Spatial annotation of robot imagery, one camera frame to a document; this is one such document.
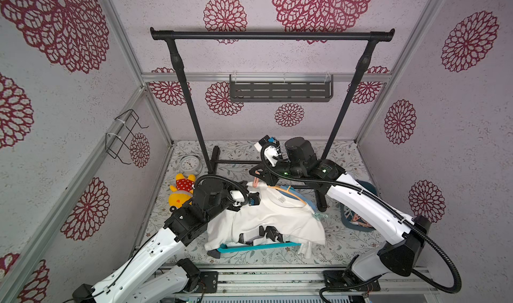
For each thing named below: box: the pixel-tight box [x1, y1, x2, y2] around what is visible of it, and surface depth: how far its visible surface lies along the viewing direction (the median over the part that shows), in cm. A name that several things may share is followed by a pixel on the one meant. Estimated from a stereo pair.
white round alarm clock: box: [179, 154, 204, 177], surface depth 108 cm
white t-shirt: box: [204, 182, 326, 259], surface depth 72 cm
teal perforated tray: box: [217, 242, 302, 253], surface depth 75 cm
